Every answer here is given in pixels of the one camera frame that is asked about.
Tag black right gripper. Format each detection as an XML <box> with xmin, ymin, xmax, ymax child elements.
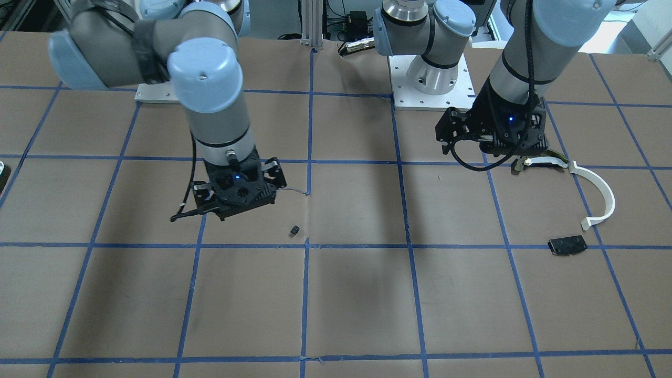
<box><xmin>204</xmin><ymin>148</ymin><xmax>287</xmax><ymax>191</ymax></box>

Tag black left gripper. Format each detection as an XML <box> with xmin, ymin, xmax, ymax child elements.
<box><xmin>470</xmin><ymin>76</ymin><xmax>530</xmax><ymax>132</ymax></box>

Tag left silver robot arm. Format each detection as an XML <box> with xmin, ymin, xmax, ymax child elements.
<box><xmin>373</xmin><ymin>1</ymin><xmax>615</xmax><ymax>111</ymax></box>

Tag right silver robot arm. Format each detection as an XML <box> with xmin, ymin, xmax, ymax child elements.
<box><xmin>48</xmin><ymin>1</ymin><xmax>261</xmax><ymax>169</ymax></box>

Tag olive green brake shoe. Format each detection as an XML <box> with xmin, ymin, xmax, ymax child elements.
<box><xmin>511</xmin><ymin>149</ymin><xmax>569</xmax><ymax>175</ymax></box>

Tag small black plastic part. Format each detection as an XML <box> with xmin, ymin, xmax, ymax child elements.
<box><xmin>547</xmin><ymin>235</ymin><xmax>587</xmax><ymax>256</ymax></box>

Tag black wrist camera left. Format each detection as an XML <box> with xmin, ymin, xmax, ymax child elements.
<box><xmin>435</xmin><ymin>105</ymin><xmax>548</xmax><ymax>157</ymax></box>

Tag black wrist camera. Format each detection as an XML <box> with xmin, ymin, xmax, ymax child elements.
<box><xmin>435</xmin><ymin>105</ymin><xmax>548</xmax><ymax>157</ymax></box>
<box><xmin>191</xmin><ymin>174</ymin><xmax>278</xmax><ymax>221</ymax></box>

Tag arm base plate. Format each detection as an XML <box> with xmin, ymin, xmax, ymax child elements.
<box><xmin>388</xmin><ymin>55</ymin><xmax>477</xmax><ymax>111</ymax></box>
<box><xmin>134</xmin><ymin>81</ymin><xmax>180</xmax><ymax>104</ymax></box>

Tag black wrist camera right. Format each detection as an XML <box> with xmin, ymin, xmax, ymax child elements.
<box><xmin>191</xmin><ymin>174</ymin><xmax>278</xmax><ymax>221</ymax></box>

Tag white curved plastic bracket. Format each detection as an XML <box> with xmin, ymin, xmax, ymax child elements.
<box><xmin>568</xmin><ymin>160</ymin><xmax>616</xmax><ymax>230</ymax></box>

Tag aluminium frame post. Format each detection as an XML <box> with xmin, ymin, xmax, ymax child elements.
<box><xmin>299</xmin><ymin>0</ymin><xmax>324</xmax><ymax>51</ymax></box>

